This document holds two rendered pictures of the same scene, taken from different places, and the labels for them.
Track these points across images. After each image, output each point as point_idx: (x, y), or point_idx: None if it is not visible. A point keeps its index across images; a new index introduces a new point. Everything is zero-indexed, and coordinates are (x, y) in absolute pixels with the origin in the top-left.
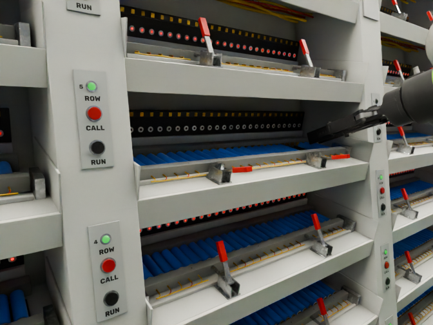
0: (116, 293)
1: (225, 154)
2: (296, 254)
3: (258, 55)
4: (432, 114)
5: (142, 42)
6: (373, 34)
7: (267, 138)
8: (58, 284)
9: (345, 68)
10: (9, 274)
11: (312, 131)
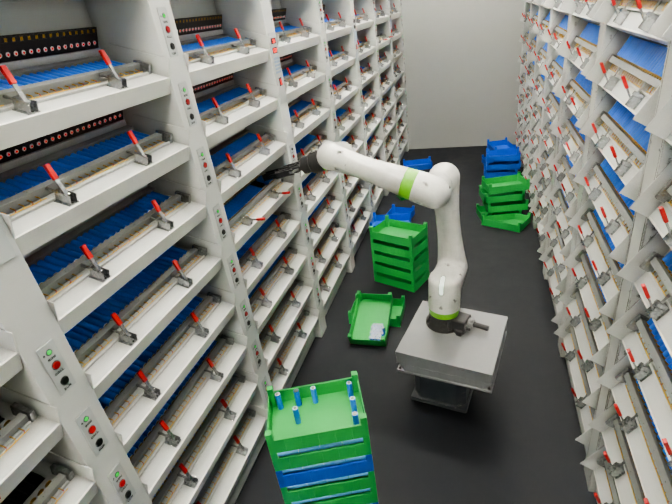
0: (237, 277)
1: (237, 206)
2: (272, 241)
3: None
4: (320, 171)
5: None
6: (285, 111)
7: None
8: (210, 283)
9: (274, 133)
10: None
11: (265, 174)
